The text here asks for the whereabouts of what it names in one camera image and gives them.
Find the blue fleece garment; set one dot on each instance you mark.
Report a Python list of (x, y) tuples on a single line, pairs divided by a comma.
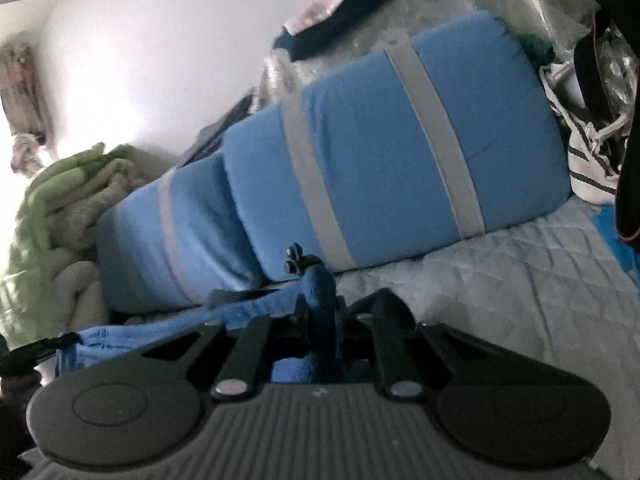
[(101, 343)]

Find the grey quilted bedspread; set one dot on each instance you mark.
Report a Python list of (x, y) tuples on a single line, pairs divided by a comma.
[(550, 289)]

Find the small blue striped pillow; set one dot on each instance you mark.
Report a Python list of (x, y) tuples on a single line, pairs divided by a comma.
[(169, 245)]

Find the patterned curtain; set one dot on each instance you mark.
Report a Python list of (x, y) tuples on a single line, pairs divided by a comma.
[(25, 107)]

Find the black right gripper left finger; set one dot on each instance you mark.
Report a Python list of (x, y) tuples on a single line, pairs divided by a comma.
[(145, 403)]

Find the green white blanket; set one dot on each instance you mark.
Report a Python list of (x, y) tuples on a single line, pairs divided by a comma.
[(51, 283)]

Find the white navy striped bag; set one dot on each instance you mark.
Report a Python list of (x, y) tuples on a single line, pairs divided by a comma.
[(593, 143)]

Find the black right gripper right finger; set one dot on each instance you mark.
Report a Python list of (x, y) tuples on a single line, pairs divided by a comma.
[(495, 404)]

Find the large blue striped pillow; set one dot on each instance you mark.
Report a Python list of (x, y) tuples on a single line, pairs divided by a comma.
[(445, 136)]

